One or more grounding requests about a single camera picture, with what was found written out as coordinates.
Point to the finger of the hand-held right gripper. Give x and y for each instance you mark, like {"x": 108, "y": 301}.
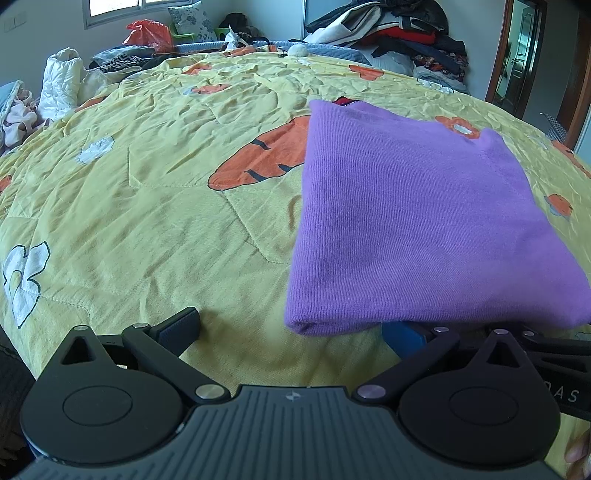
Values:
{"x": 561, "y": 346}

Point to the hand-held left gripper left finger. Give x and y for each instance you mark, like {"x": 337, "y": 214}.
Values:
{"x": 181, "y": 325}

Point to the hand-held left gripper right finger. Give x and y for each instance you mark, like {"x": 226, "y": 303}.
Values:
{"x": 402, "y": 340}

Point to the purple knit sweater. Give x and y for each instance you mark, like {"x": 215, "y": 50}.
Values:
{"x": 406, "y": 221}

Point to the black white patterned clothes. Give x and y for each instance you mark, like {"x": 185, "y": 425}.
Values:
{"x": 120, "y": 60}

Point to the pile of clothes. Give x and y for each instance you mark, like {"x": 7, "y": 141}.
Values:
{"x": 397, "y": 32}

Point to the person's right hand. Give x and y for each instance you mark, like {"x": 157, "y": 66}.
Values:
{"x": 579, "y": 459}

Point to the yellow printed blanket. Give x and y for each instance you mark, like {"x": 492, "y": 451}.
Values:
{"x": 138, "y": 207}

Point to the checked cloth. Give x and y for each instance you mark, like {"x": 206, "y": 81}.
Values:
{"x": 555, "y": 128}

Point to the white quilted cloth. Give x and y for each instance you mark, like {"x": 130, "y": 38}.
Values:
{"x": 60, "y": 83}

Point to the orange plastic bag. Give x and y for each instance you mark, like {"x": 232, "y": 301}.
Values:
{"x": 147, "y": 36}

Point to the green plastic chair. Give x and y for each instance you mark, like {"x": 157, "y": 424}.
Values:
{"x": 221, "y": 33}

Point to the blue mat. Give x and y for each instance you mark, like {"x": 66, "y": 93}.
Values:
{"x": 332, "y": 51}

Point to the white fluffy ball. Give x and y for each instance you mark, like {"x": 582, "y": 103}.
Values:
{"x": 298, "y": 49}

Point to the floral pillow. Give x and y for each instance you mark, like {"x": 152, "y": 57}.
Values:
{"x": 191, "y": 21}

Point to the dark bag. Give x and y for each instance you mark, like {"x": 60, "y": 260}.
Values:
{"x": 233, "y": 22}

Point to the window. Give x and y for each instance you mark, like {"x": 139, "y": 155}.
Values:
{"x": 115, "y": 5}

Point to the brown wooden door frame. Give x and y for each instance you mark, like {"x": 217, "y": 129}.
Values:
{"x": 503, "y": 55}

